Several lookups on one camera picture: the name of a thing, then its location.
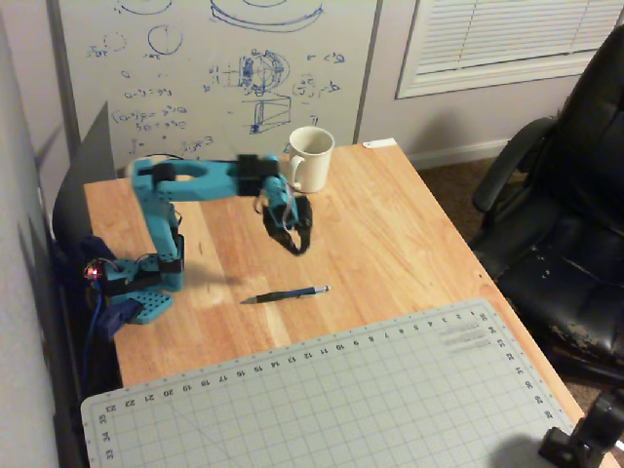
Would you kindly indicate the white window blinds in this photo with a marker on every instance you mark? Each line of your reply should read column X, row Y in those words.
column 512, row 39

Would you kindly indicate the cream ceramic mug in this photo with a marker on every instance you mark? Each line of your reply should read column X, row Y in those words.
column 312, row 166

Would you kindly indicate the dark grey flat panel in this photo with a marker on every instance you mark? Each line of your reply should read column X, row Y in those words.
column 85, row 170

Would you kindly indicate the blue and black pen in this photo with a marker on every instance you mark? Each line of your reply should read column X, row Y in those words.
column 283, row 295

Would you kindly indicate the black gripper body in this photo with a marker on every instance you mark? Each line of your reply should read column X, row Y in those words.
column 287, row 225

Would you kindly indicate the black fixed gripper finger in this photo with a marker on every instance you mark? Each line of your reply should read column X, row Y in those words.
column 280, row 240

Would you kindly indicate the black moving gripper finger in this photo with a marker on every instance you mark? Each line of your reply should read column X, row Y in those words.
column 304, row 239

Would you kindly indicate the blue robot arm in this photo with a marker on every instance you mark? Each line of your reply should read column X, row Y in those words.
column 205, row 178

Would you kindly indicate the dark blue table clamp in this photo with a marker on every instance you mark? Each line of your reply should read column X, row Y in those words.
column 117, row 317

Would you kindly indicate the black leather office chair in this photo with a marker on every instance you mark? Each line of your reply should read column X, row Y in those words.
column 575, row 219

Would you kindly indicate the grey gridded cutting mat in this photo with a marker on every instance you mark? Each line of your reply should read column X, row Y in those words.
column 317, row 400

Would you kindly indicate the small white paper tag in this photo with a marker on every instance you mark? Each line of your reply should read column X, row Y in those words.
column 379, row 142

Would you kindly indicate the whiteboard with blue drawings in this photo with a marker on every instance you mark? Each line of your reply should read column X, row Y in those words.
column 219, row 88

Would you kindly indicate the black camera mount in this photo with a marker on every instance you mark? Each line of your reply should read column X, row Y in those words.
column 585, row 439

